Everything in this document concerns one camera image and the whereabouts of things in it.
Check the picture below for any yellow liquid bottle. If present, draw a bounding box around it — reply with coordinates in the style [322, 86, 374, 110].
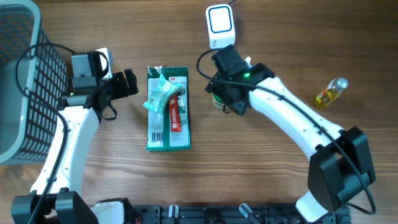
[314, 78, 348, 110]

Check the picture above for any red coffee stick sachet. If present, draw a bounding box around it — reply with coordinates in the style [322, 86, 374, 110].
[169, 93, 182, 132]

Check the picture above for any white barcode scanner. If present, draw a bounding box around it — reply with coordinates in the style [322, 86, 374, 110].
[205, 4, 236, 49]

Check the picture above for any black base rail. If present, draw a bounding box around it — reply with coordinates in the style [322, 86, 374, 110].
[130, 202, 312, 224]

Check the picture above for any teal white small packet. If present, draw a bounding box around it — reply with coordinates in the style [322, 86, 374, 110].
[143, 75, 183, 114]

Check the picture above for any green 3M glove package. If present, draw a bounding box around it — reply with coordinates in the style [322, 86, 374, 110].
[146, 67, 191, 151]

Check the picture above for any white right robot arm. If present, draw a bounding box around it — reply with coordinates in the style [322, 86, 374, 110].
[205, 45, 376, 223]

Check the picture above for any black plastic mesh basket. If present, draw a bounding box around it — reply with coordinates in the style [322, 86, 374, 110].
[1, 1, 68, 165]

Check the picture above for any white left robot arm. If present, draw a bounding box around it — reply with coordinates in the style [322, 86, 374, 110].
[11, 48, 139, 223]

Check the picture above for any small green white jar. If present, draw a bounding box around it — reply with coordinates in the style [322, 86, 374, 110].
[212, 94, 225, 110]

